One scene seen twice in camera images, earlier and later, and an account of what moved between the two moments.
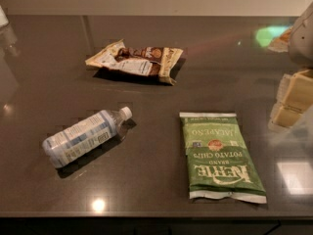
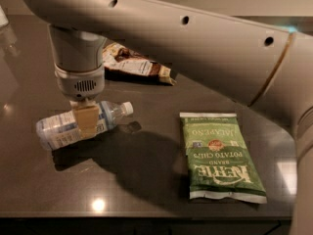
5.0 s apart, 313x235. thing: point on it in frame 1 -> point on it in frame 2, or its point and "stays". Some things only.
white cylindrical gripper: x=303 y=39 -> x=80 y=83
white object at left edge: x=4 y=22 stays
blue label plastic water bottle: x=67 y=145 -> x=56 y=131
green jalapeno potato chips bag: x=219 y=163 stays
